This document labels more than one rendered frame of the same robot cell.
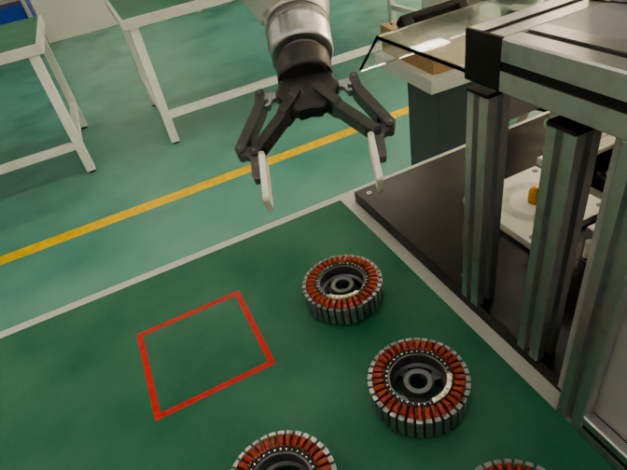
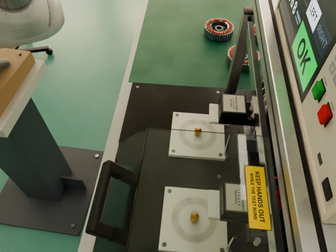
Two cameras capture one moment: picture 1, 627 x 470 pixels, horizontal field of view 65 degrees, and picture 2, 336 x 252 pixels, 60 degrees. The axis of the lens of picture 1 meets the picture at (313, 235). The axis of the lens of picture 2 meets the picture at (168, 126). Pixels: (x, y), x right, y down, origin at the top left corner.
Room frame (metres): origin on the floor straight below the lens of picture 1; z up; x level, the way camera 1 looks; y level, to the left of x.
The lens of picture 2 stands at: (0.55, -0.11, 1.45)
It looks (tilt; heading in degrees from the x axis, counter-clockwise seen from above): 53 degrees down; 293
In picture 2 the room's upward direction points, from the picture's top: straight up
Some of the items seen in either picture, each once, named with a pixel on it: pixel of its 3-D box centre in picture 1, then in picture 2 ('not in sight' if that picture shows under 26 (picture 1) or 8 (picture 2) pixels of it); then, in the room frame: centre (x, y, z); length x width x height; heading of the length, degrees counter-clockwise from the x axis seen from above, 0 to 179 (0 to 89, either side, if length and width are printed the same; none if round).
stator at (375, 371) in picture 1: (418, 384); not in sight; (0.32, -0.08, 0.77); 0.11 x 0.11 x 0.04
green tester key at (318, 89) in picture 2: not in sight; (319, 90); (0.48, -0.42, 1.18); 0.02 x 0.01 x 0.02; 108
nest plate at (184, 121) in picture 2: not in sight; (197, 135); (0.66, -0.57, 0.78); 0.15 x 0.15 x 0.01; 18
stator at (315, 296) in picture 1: (342, 287); not in sight; (0.50, -0.03, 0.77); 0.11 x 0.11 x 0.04
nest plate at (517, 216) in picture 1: (534, 204); not in sight; (0.59, -0.34, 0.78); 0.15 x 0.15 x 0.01; 18
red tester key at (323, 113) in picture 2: not in sight; (325, 114); (0.46, -0.38, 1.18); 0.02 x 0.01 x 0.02; 108
